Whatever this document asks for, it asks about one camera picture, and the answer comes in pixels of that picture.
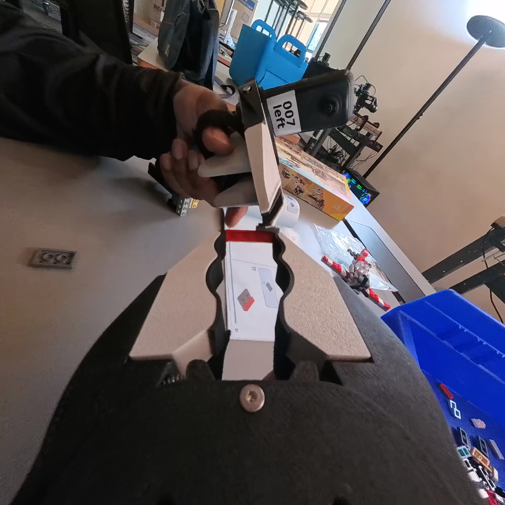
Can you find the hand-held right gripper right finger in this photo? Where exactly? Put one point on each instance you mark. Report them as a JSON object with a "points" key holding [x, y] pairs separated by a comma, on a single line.
{"points": [[327, 315]]}

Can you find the black light stand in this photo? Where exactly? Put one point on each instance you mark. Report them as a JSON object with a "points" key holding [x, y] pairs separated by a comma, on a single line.
{"points": [[487, 29]]}

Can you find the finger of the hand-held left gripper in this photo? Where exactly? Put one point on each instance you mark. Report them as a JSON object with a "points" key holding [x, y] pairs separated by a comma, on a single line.
{"points": [[264, 169]]}

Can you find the loose small toy bricks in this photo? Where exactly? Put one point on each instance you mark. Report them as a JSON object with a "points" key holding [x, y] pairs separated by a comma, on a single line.
{"points": [[479, 457]]}

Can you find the black camera rig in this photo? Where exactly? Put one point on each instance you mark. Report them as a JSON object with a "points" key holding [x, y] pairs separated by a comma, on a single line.
{"points": [[367, 102]]}

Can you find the equipment rack with wooden top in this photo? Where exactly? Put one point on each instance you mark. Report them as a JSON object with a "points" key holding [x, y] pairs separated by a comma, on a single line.
{"points": [[363, 136]]}

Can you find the computer tower with glowing fans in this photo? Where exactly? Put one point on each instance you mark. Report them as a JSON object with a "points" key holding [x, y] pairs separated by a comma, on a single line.
{"points": [[361, 189]]}

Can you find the yellow toy set box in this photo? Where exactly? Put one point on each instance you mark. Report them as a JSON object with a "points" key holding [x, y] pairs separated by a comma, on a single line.
{"points": [[315, 185]]}

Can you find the grey desk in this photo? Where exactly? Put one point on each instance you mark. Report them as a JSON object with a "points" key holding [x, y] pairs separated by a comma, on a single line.
{"points": [[98, 221]]}

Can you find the group of black bar stools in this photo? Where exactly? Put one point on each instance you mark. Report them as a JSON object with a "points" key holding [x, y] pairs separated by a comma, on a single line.
{"points": [[302, 17]]}

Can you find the black toy vehicle chassis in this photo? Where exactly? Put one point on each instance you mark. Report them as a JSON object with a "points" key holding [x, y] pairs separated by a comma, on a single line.
{"points": [[183, 206]]}

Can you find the blue plastic bin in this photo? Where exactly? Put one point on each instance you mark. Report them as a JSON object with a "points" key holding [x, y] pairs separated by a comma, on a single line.
{"points": [[453, 343]]}

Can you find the cardboard boxes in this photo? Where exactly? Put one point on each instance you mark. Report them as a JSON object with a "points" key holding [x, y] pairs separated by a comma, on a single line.
{"points": [[244, 15]]}

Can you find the dark grey flat panel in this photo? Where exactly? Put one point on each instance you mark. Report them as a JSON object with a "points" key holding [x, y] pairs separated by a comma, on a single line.
{"points": [[390, 260]]}

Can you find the person's left forearm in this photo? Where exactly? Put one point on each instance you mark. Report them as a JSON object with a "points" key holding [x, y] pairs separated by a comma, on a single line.
{"points": [[79, 90]]}

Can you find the person's left hand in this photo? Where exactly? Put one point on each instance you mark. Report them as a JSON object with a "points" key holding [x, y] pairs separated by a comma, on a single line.
{"points": [[185, 114]]}

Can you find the blue felt tote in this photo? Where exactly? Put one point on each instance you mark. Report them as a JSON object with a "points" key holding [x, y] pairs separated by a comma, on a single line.
{"points": [[256, 59]]}

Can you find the red white toy airplane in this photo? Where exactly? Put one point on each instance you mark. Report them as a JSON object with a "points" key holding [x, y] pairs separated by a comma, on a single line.
{"points": [[357, 272]]}

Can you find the red toy brick plate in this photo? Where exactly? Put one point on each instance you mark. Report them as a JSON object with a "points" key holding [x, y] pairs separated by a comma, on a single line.
{"points": [[248, 236]]}

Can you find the dark backpack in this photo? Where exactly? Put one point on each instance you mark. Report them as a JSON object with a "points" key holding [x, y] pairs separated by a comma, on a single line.
{"points": [[189, 39]]}

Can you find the toy instruction booklet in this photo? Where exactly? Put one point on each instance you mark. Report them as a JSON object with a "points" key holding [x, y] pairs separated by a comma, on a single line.
{"points": [[252, 276]]}

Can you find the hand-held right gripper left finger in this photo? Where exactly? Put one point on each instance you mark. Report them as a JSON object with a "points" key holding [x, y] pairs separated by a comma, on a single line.
{"points": [[173, 315]]}

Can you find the black metal table frame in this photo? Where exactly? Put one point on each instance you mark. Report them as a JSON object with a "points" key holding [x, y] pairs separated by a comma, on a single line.
{"points": [[461, 258]]}

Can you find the clear plastic bag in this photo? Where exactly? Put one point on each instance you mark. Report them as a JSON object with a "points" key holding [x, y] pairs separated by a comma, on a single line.
{"points": [[335, 240]]}

